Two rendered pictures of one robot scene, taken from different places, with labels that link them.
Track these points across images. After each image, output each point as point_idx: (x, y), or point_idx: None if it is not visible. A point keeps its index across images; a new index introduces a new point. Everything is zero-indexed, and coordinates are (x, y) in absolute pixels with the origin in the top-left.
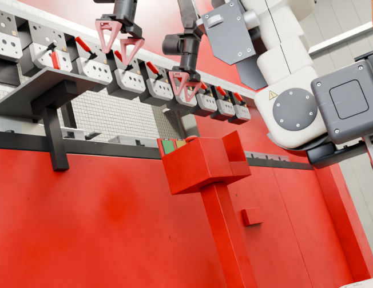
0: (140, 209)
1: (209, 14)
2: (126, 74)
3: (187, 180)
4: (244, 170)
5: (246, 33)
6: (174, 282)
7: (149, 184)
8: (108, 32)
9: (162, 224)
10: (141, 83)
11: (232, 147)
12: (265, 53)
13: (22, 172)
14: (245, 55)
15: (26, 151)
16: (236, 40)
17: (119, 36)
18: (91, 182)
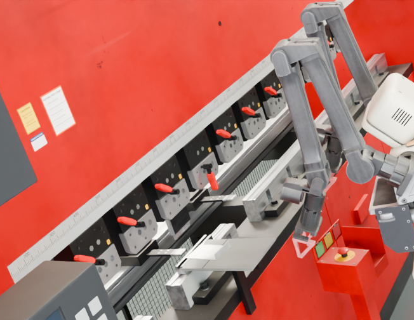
0: (293, 291)
1: (381, 211)
2: (251, 122)
3: (341, 288)
4: (384, 265)
5: (413, 233)
6: None
7: (294, 261)
8: (231, 79)
9: (305, 289)
10: (263, 119)
11: (373, 239)
12: None
13: None
14: (411, 249)
15: (232, 315)
16: (404, 237)
17: (239, 73)
18: (265, 300)
